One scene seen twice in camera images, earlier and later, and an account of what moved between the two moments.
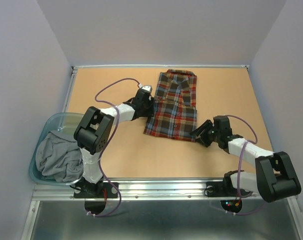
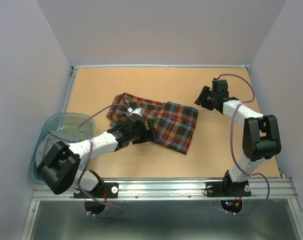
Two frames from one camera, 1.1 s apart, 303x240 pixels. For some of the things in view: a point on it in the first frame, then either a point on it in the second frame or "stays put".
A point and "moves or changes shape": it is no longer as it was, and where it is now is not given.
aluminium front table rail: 136,189 stays put
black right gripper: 202,139 -> 201,99
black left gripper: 150,113 -> 145,136
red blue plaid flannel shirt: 173,114 moves or changes shape
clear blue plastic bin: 66,121 stays put
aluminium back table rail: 245,66 stays put
